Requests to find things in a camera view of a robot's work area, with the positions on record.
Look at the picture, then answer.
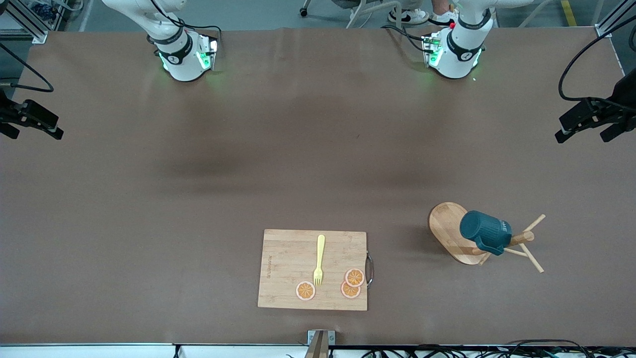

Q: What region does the yellow plastic fork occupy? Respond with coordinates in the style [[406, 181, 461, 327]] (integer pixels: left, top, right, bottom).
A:
[[313, 234, 326, 288]]

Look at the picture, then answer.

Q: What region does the white sneaker black logo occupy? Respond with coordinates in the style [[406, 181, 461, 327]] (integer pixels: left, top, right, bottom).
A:
[[388, 7, 429, 25]]

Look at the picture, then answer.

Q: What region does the dark teal cup yellow inside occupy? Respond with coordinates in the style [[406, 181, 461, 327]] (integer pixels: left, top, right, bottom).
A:
[[459, 210, 513, 257]]

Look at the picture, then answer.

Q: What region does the black arm base cable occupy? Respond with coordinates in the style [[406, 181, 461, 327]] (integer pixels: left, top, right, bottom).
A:
[[152, 0, 223, 50], [382, 24, 429, 53]]

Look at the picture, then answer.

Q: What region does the white table edge rail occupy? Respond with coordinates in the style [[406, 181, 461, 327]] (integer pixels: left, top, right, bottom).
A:
[[0, 343, 636, 358]]

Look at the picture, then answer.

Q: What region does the black arched cable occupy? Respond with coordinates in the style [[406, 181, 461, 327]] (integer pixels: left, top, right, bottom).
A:
[[504, 340, 592, 357]]

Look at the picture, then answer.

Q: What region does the black left arm base cable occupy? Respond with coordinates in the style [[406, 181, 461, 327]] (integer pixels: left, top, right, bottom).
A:
[[382, 24, 429, 53]]

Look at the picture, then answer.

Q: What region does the black right arm base cable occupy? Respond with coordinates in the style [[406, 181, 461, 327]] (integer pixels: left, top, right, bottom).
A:
[[152, 0, 223, 50]]

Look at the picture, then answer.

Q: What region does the wooden mug rack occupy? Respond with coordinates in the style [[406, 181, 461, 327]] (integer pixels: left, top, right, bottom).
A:
[[428, 201, 546, 274]]

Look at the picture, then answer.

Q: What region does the office chair base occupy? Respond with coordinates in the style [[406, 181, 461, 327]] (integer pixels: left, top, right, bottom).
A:
[[300, 0, 403, 29]]

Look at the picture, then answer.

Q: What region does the bamboo cutting board metal handle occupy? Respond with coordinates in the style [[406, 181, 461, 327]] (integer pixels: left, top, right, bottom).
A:
[[257, 229, 374, 312]]

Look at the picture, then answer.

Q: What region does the metal bracket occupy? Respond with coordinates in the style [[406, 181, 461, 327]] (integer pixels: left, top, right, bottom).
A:
[[307, 330, 336, 358]]

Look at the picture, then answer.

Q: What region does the black tangled cable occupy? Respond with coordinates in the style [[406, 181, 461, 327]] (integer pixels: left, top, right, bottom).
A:
[[362, 348, 502, 358]]

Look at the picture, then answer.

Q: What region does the aluminium frame post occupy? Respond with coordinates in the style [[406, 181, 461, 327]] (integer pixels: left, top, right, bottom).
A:
[[0, 0, 49, 44], [594, 0, 636, 38]]

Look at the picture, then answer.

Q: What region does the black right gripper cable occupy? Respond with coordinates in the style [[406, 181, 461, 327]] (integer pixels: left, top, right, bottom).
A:
[[0, 42, 54, 93]]

